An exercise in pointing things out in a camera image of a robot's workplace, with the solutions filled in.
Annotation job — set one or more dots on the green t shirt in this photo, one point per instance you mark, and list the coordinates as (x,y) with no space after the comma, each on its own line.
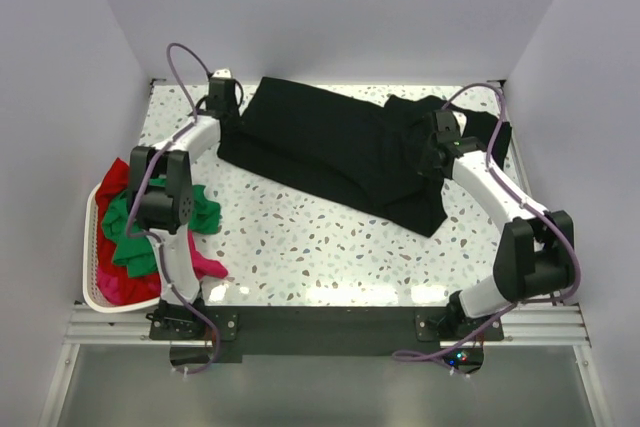
(137,253)

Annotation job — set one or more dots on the red t shirt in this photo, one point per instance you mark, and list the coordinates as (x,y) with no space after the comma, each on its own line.
(113,184)

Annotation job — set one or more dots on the black t shirt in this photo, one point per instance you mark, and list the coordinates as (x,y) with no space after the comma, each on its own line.
(338,148)
(480,122)

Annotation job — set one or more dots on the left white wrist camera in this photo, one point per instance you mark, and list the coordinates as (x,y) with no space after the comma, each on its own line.
(224,73)

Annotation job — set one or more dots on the folded black t shirt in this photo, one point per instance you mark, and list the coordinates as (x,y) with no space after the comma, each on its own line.
(480,122)

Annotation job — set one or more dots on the white laundry basket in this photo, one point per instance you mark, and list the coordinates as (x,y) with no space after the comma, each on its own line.
(91,293)

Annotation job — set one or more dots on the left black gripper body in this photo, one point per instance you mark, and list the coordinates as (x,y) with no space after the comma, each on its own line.
(234,110)

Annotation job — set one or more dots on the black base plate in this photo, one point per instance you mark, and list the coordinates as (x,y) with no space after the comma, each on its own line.
(230,333)

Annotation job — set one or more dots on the aluminium frame rail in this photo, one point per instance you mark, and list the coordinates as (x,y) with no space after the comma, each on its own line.
(525,326)

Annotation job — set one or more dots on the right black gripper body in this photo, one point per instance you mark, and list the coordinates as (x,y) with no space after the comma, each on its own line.
(427,157)

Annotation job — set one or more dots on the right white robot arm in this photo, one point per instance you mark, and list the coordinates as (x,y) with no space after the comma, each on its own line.
(535,255)

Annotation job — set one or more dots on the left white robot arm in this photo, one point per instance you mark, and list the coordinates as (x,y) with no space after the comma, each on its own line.
(160,189)

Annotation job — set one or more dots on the pink t shirt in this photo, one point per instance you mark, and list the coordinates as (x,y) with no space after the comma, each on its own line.
(205,262)

